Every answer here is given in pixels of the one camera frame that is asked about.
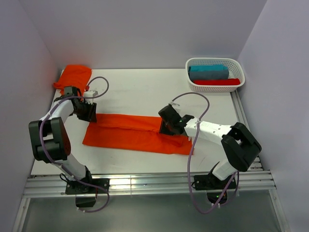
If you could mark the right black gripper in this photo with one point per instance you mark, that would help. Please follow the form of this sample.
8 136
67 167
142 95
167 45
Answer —
162 129

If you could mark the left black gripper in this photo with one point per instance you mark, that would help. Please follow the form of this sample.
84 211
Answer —
91 115

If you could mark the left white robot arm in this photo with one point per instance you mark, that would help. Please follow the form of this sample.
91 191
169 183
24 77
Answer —
49 140

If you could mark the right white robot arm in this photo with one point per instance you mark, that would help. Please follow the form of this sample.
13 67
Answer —
240 146

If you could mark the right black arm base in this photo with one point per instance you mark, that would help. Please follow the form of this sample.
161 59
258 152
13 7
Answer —
210 182

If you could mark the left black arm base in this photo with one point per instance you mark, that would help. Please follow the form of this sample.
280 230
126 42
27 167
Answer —
87 185

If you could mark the crumpled orange t-shirt pile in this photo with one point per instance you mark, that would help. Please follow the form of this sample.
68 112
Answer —
74 75

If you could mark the grey rolled t-shirt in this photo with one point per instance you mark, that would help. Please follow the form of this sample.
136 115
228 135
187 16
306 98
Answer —
214 75

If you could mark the red rolled t-shirt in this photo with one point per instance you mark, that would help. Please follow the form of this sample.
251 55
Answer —
219 82

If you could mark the teal rolled t-shirt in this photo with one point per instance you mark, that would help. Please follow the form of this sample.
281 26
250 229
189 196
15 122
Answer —
207 68

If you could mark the white plastic basket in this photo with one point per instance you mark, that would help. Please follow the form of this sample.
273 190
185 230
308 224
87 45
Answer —
235 71

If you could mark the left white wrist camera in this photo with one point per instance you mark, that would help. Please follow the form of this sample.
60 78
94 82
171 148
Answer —
90 94

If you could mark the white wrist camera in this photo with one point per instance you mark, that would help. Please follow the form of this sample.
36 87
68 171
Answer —
90 94
174 104

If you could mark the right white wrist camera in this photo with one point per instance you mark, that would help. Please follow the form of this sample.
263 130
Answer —
174 104

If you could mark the aluminium rail frame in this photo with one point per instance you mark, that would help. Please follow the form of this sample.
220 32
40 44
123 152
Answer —
148 192

